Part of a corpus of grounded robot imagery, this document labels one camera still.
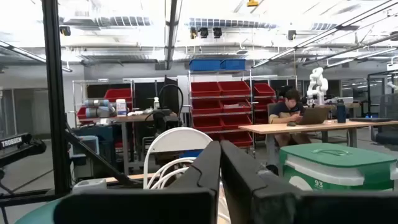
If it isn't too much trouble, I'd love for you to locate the white plate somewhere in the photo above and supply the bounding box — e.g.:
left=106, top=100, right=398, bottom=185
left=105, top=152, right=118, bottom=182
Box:
left=142, top=126, right=214, bottom=190

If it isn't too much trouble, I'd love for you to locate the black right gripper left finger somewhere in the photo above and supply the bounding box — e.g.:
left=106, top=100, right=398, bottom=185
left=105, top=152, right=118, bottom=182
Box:
left=167, top=141, right=222, bottom=195

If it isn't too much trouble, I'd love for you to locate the grey laptop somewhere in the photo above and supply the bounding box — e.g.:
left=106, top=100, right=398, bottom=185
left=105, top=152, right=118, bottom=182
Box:
left=295, top=105, right=332, bottom=126

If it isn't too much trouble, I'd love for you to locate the teal plate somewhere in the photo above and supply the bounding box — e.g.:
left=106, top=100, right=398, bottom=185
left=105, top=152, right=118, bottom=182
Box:
left=14, top=196, right=65, bottom=224

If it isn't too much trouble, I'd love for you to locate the person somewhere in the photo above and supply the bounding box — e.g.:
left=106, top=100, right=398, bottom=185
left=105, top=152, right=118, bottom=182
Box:
left=267, top=88, right=313, bottom=147

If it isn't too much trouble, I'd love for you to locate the white jar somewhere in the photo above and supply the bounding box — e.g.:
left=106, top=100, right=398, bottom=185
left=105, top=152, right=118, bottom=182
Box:
left=115, top=98, right=128, bottom=118

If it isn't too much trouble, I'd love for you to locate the light wooden table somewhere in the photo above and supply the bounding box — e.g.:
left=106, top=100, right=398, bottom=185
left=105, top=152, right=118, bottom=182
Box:
left=238, top=119, right=398, bottom=167

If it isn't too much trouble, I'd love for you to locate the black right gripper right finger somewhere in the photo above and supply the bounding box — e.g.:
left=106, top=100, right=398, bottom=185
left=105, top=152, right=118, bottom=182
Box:
left=220, top=139, right=301, bottom=224

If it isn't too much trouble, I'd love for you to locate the black cable loop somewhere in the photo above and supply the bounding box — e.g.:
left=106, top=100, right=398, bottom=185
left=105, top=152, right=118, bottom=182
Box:
left=157, top=83, right=185, bottom=118

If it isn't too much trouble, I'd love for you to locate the black aluminium frame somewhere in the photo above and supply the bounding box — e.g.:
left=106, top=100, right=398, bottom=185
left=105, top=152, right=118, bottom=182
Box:
left=0, top=0, right=141, bottom=208

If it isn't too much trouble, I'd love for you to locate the dark blue water bottle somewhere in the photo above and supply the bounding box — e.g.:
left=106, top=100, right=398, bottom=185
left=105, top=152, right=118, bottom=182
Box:
left=336, top=98, right=347, bottom=124

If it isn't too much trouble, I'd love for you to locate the white wire dish rack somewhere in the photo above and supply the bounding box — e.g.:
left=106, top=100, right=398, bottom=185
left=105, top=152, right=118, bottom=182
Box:
left=145, top=156, right=196, bottom=190

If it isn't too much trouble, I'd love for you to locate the blue storage bin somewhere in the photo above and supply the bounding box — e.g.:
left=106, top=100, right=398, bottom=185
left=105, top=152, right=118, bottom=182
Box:
left=220, top=58, right=247, bottom=71
left=188, top=58, right=223, bottom=72

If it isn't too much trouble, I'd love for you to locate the grey blue-jointed robot arm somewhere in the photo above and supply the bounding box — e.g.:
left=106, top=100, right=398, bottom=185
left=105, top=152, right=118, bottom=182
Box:
left=83, top=98, right=116, bottom=119

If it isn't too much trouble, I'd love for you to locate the small white box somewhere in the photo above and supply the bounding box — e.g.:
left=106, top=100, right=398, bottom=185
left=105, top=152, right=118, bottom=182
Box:
left=72, top=178, right=108, bottom=195

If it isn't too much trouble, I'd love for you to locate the chrome wire shelving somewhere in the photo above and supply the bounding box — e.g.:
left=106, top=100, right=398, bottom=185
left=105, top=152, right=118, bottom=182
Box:
left=187, top=68, right=255, bottom=150

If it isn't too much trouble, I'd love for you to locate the green detergent tub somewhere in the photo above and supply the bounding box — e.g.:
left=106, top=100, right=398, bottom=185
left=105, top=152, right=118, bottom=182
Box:
left=278, top=142, right=398, bottom=192

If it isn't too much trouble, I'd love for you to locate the wooden workbench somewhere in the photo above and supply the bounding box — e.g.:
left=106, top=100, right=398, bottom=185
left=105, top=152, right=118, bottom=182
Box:
left=79, top=112, right=185, bottom=175

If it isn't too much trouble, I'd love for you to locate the red storage bin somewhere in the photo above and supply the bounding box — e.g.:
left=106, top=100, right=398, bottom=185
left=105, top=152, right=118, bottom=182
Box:
left=252, top=83, right=276, bottom=97
left=221, top=131, right=254, bottom=148
left=254, top=98, right=276, bottom=111
left=191, top=98, right=223, bottom=116
left=218, top=80, right=251, bottom=96
left=221, top=114, right=253, bottom=131
left=220, top=98, right=252, bottom=114
left=192, top=115, right=223, bottom=133
left=76, top=106, right=90, bottom=121
left=190, top=81, right=222, bottom=98
left=103, top=88, right=133, bottom=103

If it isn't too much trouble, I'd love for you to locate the blue cart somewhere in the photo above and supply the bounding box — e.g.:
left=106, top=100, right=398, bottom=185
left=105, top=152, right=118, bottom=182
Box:
left=69, top=124, right=118, bottom=180

